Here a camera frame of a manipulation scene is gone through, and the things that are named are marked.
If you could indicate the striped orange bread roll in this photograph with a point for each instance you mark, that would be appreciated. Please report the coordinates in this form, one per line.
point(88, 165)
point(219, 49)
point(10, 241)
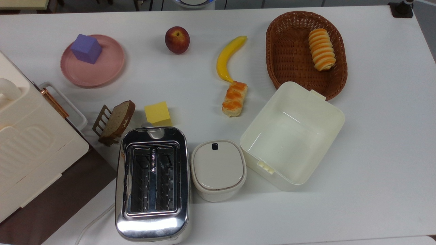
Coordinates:
point(322, 50)

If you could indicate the brown bread slice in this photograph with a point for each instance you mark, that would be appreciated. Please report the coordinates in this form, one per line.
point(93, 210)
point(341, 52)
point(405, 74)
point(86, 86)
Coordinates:
point(117, 119)

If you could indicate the small cream lidded bin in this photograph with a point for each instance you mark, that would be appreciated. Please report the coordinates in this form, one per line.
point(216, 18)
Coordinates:
point(218, 168)

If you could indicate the yellow banana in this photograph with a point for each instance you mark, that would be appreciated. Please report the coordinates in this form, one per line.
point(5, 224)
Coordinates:
point(225, 59)

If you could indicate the silver two-slot toaster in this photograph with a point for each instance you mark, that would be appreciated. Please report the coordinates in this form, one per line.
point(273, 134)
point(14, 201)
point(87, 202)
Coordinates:
point(153, 224)

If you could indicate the purple cube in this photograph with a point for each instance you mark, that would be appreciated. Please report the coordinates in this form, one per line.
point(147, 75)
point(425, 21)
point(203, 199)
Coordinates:
point(87, 49)

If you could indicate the red apple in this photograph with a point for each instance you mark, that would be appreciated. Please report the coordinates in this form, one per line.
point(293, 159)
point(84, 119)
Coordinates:
point(177, 40)

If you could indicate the yellow cube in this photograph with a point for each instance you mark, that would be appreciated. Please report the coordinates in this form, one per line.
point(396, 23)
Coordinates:
point(157, 114)

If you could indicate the yellowish side table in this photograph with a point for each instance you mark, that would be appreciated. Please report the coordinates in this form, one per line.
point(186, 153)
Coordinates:
point(20, 3)

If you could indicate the open cream plastic container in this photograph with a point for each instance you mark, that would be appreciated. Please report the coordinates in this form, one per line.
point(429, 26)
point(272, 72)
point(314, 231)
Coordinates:
point(293, 143)

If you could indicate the copper toast rack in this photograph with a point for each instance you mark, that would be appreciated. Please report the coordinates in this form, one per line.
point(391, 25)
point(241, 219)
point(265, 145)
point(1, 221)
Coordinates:
point(99, 122)

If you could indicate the orange glazed bread loaf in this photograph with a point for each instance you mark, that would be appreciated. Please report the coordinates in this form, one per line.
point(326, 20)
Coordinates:
point(234, 99)

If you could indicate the pink plate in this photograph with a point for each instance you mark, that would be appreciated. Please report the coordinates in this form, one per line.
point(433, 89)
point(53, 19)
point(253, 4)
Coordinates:
point(92, 73)

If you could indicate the brown wicker basket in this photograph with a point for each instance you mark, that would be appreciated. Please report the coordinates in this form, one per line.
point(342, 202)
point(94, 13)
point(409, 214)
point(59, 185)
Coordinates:
point(293, 64)

